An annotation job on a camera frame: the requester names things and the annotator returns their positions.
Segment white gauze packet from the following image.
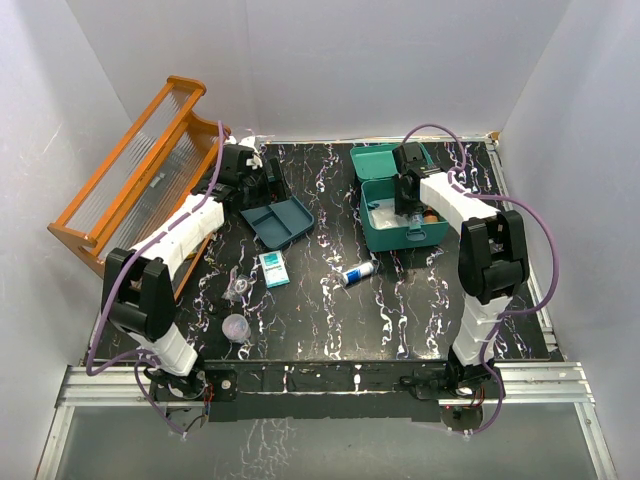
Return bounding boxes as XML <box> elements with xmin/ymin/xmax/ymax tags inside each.
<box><xmin>367</xmin><ymin>199</ymin><xmax>400</xmax><ymax>230</ymax></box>

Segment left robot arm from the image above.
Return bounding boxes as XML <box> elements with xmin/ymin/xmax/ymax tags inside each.
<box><xmin>97</xmin><ymin>143</ymin><xmax>290</xmax><ymax>399</ymax></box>

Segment clear bag blue bandages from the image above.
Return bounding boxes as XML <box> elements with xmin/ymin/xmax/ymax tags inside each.
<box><xmin>404</xmin><ymin>213</ymin><xmax>424</xmax><ymax>231</ymax></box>

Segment blue divided tray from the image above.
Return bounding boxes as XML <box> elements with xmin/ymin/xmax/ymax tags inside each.
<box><xmin>241</xmin><ymin>196</ymin><xmax>315</xmax><ymax>250</ymax></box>

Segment clear plastic cup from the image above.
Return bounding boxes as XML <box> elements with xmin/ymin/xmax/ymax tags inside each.
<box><xmin>221</xmin><ymin>313</ymin><xmax>251</xmax><ymax>344</ymax></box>

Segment small clear bag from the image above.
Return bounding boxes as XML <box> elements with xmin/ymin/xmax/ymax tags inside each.
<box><xmin>221</xmin><ymin>266</ymin><xmax>250</xmax><ymax>303</ymax></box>

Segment brown medicine bottle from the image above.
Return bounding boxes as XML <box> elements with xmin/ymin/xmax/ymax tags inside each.
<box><xmin>423</xmin><ymin>208</ymin><xmax>440</xmax><ymax>224</ymax></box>

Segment white blue tube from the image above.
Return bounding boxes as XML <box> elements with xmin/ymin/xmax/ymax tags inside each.
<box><xmin>339</xmin><ymin>260</ymin><xmax>378</xmax><ymax>287</ymax></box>

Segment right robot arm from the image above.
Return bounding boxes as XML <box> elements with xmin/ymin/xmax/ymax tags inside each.
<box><xmin>392</xmin><ymin>142</ymin><xmax>529</xmax><ymax>397</ymax></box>

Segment green medicine box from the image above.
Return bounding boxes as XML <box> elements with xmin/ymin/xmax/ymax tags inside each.
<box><xmin>350</xmin><ymin>144</ymin><xmax>449</xmax><ymax>252</ymax></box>

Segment orange wooden shelf rack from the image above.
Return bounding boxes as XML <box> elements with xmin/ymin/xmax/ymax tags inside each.
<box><xmin>47</xmin><ymin>76</ymin><xmax>231</xmax><ymax>276</ymax></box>

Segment teal white wipe packet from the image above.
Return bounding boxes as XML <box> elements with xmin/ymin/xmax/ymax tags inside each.
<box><xmin>259</xmin><ymin>251</ymin><xmax>290</xmax><ymax>288</ymax></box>

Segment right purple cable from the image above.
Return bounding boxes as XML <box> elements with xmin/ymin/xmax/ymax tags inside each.
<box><xmin>402</xmin><ymin>122</ymin><xmax>560</xmax><ymax>436</ymax></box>

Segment purple cable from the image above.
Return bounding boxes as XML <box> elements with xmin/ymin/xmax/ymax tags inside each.
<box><xmin>84</xmin><ymin>119</ymin><xmax>236</xmax><ymax>436</ymax></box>
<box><xmin>402</xmin><ymin>122</ymin><xmax>560</xmax><ymax>436</ymax></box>

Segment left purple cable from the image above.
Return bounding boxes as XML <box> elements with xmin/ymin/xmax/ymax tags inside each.
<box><xmin>84</xmin><ymin>119</ymin><xmax>236</xmax><ymax>436</ymax></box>

